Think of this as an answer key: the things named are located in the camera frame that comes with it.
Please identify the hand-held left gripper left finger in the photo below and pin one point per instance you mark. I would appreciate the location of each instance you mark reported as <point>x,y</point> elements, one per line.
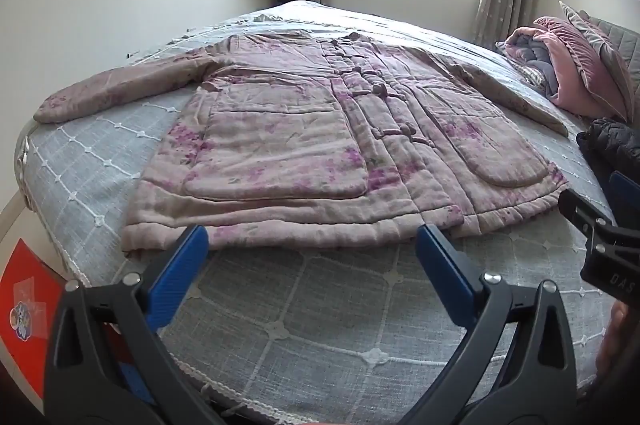
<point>180,275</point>

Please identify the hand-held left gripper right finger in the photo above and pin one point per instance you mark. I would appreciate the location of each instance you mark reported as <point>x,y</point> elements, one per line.
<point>445,275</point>

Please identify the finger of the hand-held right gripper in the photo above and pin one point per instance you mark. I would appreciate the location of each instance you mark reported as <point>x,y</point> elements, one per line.
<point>627,192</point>
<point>587,212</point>

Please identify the floral padded jacket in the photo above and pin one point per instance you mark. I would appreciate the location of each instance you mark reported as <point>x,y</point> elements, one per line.
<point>280,145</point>

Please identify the person's right hand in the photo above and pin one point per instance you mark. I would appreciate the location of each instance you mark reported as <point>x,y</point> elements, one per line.
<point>622,340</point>

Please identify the black puffer jacket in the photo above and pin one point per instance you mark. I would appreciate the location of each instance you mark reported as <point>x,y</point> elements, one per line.
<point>615,145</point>

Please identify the bed with grey checked bedspread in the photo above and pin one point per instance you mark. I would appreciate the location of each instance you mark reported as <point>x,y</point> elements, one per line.
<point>325,305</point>

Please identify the pink velvet pillow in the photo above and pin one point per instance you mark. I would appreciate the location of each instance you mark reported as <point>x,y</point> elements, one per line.
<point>580,65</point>

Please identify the grey pillow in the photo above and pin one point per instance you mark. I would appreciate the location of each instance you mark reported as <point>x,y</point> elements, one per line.
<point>607,50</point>

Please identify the red flat box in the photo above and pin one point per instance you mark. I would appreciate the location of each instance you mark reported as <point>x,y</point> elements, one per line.
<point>30,285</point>

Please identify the grey padded headboard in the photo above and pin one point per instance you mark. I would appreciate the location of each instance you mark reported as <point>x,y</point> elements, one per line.
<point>626,35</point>

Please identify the folded pink grey blanket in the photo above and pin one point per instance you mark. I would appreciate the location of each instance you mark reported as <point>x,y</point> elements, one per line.
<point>530,55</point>

